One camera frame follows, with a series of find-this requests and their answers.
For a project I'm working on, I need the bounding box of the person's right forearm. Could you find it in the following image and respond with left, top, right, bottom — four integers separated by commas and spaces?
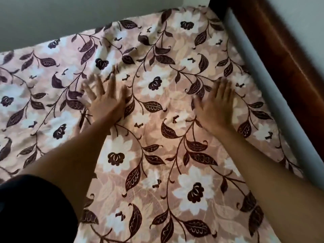
214, 126, 324, 243

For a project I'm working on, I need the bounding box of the pink floral bed sheet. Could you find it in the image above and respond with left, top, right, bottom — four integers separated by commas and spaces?
0, 5, 304, 243

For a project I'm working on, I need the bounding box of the person's left hand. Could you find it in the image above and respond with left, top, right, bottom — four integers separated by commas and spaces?
77, 73, 128, 124

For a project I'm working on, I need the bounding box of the person's left forearm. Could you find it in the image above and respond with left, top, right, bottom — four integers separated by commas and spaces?
18, 120, 114, 223

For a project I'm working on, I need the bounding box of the person's right hand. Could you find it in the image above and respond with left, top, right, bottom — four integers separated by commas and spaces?
191, 77, 236, 133

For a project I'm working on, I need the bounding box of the white textured mattress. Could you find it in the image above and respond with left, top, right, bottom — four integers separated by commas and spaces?
222, 7, 324, 185

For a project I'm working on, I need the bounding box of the dark wooden bed frame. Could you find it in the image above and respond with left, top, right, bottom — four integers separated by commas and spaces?
207, 0, 324, 155

